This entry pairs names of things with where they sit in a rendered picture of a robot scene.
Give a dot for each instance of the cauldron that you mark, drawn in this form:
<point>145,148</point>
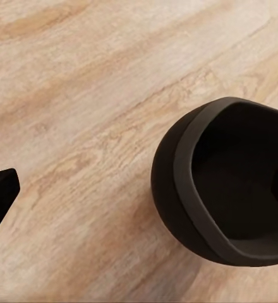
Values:
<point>211,179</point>

